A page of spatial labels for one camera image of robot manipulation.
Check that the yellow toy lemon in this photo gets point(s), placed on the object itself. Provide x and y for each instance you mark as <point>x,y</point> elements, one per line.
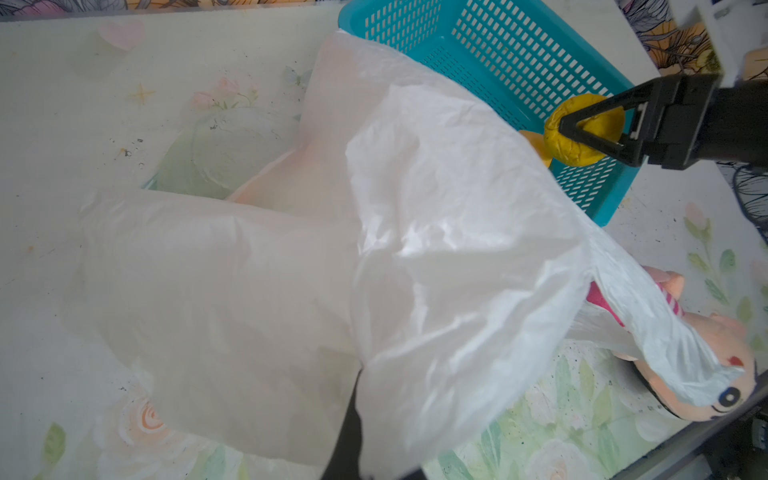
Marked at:
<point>607,125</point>

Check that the pink plush doll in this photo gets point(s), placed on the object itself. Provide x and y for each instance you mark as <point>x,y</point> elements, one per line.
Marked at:
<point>697,367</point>

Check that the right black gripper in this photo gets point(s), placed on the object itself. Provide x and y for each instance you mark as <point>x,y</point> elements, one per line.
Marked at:
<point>684,119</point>

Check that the orange yellow toy fruit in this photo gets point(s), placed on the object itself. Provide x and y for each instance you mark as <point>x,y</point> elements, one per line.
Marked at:
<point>537,141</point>

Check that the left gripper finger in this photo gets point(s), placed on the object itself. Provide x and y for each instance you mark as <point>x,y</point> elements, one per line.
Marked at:
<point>344,461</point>

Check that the white plastic bag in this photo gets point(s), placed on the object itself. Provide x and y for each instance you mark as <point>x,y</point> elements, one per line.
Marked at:
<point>249,320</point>

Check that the teal plastic basket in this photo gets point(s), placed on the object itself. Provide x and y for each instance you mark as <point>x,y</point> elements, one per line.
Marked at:
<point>447,90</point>

